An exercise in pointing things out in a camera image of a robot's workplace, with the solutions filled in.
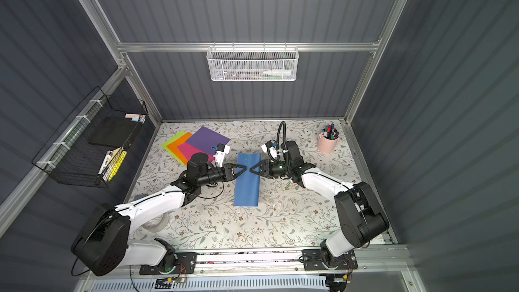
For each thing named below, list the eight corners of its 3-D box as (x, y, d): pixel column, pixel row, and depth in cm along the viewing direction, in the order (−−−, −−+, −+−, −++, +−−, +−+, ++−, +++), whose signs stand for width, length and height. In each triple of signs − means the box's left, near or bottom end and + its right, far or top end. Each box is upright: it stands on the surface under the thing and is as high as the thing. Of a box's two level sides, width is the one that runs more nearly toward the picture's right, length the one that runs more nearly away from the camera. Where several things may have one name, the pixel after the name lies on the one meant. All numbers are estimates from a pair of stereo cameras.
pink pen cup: (317, 153, 108) (323, 136, 97) (314, 140, 114) (320, 123, 103) (333, 153, 108) (341, 136, 97) (330, 140, 114) (337, 123, 103)
